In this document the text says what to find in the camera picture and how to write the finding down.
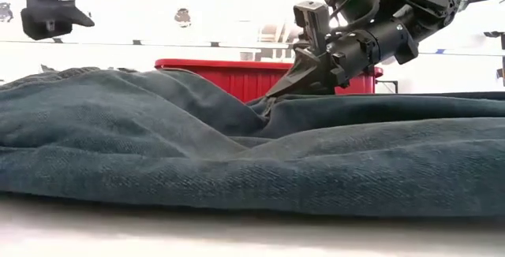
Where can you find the black metal stand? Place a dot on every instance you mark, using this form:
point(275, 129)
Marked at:
point(395, 86)

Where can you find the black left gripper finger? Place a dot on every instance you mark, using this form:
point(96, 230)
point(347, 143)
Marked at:
point(47, 16)

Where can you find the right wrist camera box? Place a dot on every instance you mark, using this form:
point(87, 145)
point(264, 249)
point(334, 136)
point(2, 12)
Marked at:
point(311, 24)

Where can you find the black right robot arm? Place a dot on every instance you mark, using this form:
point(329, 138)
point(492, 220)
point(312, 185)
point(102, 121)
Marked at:
point(426, 1)

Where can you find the black round ceiling lamp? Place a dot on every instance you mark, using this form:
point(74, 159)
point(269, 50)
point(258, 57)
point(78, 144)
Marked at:
point(183, 17)

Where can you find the dark denim jeans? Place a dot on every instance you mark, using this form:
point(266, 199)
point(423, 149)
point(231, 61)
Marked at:
point(158, 162)

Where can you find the red plastic laundry bin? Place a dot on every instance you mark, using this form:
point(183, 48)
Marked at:
point(244, 77)

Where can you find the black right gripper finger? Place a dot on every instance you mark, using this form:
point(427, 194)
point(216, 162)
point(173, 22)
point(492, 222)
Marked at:
point(296, 77)

